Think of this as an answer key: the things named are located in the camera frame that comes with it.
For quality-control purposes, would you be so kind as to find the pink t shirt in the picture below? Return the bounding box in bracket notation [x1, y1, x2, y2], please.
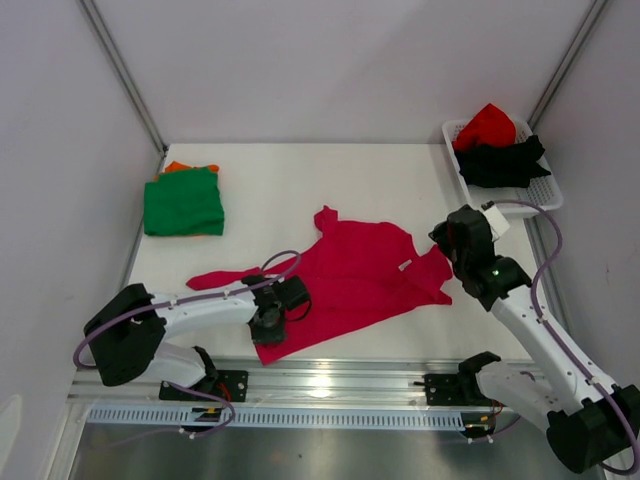
[185, 204, 454, 366]

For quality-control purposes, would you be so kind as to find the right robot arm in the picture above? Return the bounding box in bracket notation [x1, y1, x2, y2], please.
[429, 202, 639, 475]

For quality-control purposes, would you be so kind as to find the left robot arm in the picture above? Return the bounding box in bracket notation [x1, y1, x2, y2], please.
[84, 274, 312, 400]

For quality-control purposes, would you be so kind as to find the black t shirt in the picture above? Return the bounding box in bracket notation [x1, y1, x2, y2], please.
[455, 135, 551, 188]

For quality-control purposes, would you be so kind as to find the white plastic basket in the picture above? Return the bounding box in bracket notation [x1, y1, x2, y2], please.
[441, 115, 565, 222]

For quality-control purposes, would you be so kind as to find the red t shirt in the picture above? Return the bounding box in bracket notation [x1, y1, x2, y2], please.
[453, 103, 517, 151]

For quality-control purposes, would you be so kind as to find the green folded t shirt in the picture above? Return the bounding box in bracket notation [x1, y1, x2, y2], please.
[143, 169, 225, 237]

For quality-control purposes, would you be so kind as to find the orange folded t shirt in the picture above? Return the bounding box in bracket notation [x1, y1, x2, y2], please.
[154, 161, 220, 182]

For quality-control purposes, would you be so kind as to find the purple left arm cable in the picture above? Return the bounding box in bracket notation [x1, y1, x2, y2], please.
[73, 249, 304, 446]

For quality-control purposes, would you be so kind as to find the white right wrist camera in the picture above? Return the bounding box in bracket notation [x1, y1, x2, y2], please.
[481, 201, 510, 242]

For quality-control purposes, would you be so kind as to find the aluminium front rail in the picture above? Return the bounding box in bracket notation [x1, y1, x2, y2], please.
[66, 358, 462, 410]

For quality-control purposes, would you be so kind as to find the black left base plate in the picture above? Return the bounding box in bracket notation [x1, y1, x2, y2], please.
[159, 370, 249, 403]

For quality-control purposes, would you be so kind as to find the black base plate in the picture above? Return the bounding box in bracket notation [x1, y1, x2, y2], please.
[414, 373, 499, 407]
[159, 370, 249, 403]

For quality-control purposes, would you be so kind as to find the white slotted cable duct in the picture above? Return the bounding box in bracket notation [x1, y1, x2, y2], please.
[87, 404, 465, 432]

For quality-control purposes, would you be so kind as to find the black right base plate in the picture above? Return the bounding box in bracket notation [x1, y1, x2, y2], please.
[414, 373, 499, 407]

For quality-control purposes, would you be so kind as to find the right aluminium corner post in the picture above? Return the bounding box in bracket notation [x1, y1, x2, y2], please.
[527, 0, 613, 130]

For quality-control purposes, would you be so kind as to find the aluminium corner post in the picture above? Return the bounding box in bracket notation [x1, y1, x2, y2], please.
[76, 0, 168, 155]
[527, 0, 613, 130]

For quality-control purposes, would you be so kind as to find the left aluminium corner post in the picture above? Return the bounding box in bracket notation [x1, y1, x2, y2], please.
[76, 0, 168, 155]

